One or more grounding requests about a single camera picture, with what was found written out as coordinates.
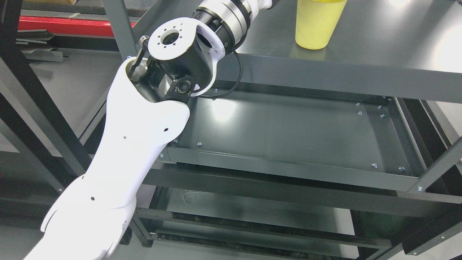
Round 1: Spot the black metal shelf rack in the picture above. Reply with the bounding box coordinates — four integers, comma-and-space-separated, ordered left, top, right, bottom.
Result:
1, 0, 461, 260

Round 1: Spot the yellow plastic cup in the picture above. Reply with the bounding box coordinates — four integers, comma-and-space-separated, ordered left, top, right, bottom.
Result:
295, 0, 347, 50

